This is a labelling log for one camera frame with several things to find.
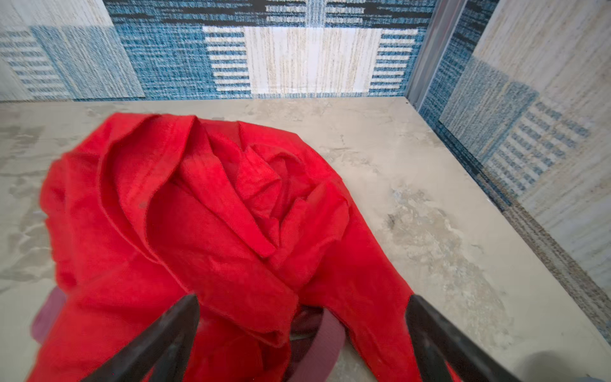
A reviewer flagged red cloth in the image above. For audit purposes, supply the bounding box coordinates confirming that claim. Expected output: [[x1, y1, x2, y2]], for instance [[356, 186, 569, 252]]
[[30, 113, 420, 381]]

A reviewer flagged maroon cloth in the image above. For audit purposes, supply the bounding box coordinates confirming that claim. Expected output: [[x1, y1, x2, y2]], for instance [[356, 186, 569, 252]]
[[30, 287, 346, 381]]

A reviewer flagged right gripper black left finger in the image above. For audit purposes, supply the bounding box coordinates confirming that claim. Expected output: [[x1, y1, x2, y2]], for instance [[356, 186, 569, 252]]
[[84, 294, 200, 381]]

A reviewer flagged aluminium corner post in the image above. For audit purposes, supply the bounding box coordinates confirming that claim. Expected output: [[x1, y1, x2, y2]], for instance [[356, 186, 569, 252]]
[[406, 0, 467, 111]]

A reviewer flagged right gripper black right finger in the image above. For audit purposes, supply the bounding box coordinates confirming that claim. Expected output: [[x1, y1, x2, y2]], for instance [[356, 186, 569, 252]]
[[405, 294, 519, 382]]

